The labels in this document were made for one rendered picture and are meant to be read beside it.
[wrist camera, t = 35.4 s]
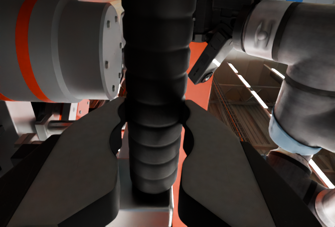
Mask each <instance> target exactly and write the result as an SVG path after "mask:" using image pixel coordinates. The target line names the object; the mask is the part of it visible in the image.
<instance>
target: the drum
mask: <svg viewBox="0 0 335 227"><path fill-rule="evenodd" d="M122 48H123V44H122V42H121V31H120V24H119V19H118V15H117V12H116V10H115V8H114V7H113V6H112V5H111V4H110V3H108V2H91V1H78V0H0V101H10V102H47V103H78V102H81V101H82V100H83V99H95V100H112V99H113V98H114V97H115V96H116V94H117V92H118V89H119V85H120V79H121V76H122V74H121V69H122Z"/></svg>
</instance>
